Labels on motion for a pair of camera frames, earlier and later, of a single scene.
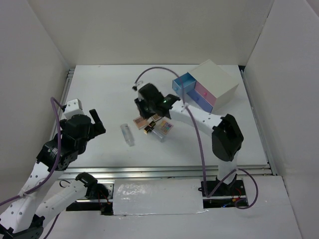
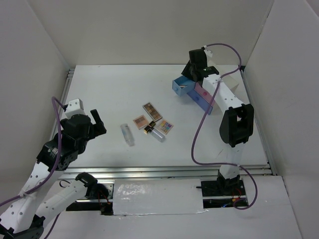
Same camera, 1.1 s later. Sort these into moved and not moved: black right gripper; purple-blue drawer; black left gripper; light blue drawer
Moved: black right gripper
Not moved: purple-blue drawer; black left gripper; light blue drawer
